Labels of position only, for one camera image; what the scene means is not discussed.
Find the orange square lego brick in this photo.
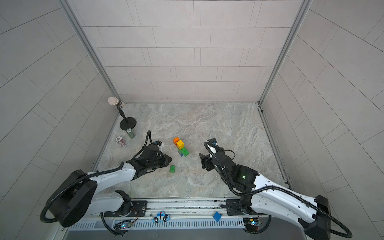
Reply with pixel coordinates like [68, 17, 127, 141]
[173, 138, 180, 146]

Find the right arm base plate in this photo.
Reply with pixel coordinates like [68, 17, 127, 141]
[220, 199, 267, 217]

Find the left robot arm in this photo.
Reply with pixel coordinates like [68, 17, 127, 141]
[40, 131, 172, 227]

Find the circuit board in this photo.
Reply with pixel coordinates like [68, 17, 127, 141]
[114, 220, 135, 231]
[243, 218, 262, 233]

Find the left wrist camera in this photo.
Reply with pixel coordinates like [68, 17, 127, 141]
[153, 141, 164, 152]

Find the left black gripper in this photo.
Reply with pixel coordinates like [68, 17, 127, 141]
[146, 154, 175, 171]

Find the blue cube on rail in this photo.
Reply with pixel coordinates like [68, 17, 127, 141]
[213, 212, 222, 222]

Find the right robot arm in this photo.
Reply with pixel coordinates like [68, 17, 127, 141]
[200, 138, 353, 240]

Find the long green lego brick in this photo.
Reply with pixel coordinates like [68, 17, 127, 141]
[181, 147, 190, 157]

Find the blue car toy sticker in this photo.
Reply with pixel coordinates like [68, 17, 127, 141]
[153, 211, 170, 224]

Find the left circuit board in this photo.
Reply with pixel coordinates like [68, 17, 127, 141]
[114, 220, 135, 231]

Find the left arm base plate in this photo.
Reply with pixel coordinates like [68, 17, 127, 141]
[103, 201, 148, 218]

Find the aluminium front rail frame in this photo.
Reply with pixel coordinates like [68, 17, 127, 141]
[59, 196, 310, 232]

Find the yellow square lego brick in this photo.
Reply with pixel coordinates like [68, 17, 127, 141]
[176, 140, 185, 150]

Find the small green lego brick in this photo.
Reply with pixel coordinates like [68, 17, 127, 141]
[170, 165, 176, 173]

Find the pink white small cup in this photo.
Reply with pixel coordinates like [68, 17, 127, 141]
[115, 136, 126, 147]

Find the black microphone stand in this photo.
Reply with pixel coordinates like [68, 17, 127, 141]
[108, 97, 137, 131]

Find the right circuit board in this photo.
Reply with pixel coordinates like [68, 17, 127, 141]
[243, 218, 262, 233]

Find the green can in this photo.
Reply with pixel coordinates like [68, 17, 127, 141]
[126, 129, 136, 139]

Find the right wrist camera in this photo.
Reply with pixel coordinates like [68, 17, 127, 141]
[208, 138, 219, 149]

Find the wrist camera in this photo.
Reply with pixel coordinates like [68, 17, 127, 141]
[208, 138, 219, 149]
[153, 141, 164, 152]

